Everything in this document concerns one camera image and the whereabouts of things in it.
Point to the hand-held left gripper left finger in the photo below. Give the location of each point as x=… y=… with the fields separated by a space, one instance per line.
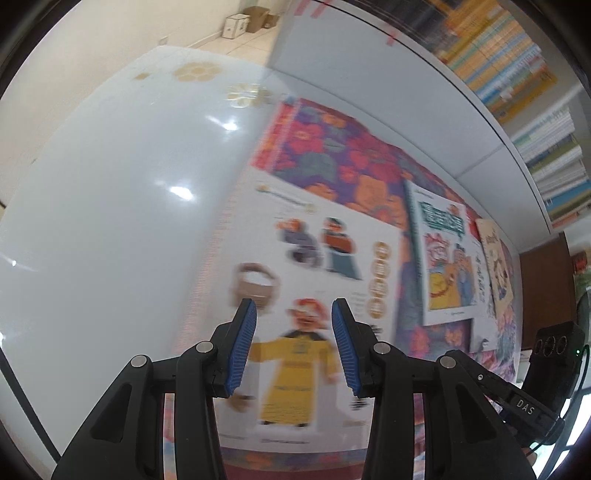
x=242 y=350

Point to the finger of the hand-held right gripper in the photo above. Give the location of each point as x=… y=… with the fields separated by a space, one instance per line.
x=485 y=383

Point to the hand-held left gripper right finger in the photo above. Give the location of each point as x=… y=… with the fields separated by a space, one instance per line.
x=344 y=350

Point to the white book with coin column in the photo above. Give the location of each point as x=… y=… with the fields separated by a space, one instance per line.
x=244 y=221

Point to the long row of shelf books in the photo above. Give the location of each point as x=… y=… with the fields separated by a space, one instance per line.
x=531 y=92

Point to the white book with small figures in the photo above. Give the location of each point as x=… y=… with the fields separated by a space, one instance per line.
x=482 y=295

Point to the brown wooden cabinet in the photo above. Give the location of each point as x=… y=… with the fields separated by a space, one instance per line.
x=545 y=277

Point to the red and yellow packages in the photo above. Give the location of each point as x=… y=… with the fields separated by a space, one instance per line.
x=581 y=267

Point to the cream book with blue boat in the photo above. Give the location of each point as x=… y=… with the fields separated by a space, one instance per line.
x=498 y=272

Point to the white book with green title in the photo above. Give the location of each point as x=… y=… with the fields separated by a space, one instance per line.
x=443 y=277

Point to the floral woven mat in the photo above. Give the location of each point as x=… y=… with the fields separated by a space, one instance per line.
x=332 y=152

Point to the white bookshelf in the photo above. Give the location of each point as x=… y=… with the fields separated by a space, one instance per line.
x=369 y=69

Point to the white cardboard box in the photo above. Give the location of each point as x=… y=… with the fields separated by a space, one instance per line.
x=235 y=25

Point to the brown cardboard box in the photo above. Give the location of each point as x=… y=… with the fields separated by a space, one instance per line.
x=272 y=21
x=258 y=18

